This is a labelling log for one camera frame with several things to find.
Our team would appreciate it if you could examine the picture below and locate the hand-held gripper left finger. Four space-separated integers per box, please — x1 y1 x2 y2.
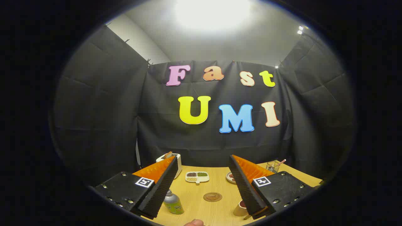
94 156 178 219

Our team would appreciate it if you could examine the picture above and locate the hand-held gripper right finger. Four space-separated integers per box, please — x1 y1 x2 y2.
228 154 315 220

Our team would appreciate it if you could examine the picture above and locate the silver bottle with green label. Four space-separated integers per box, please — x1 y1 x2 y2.
163 189 184 215

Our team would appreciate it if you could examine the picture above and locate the cream cup with wooden handle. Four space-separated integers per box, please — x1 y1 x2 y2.
233 200 250 217

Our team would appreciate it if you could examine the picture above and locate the round brown coaster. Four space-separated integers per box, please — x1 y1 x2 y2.
203 192 223 202

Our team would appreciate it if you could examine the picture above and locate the white toaster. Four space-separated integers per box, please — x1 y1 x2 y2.
156 153 182 179

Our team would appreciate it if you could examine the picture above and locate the white divided tray with beans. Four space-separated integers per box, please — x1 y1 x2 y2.
185 171 210 184

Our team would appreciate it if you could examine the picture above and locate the wooden table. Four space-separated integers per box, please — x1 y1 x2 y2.
138 162 323 226

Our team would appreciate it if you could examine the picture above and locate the black backdrop cloth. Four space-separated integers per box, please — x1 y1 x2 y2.
52 25 355 189

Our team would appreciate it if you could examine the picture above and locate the ceiling light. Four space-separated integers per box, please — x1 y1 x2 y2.
174 0 252 32

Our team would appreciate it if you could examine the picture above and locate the wire mesh holder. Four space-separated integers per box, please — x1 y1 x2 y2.
266 161 280 174

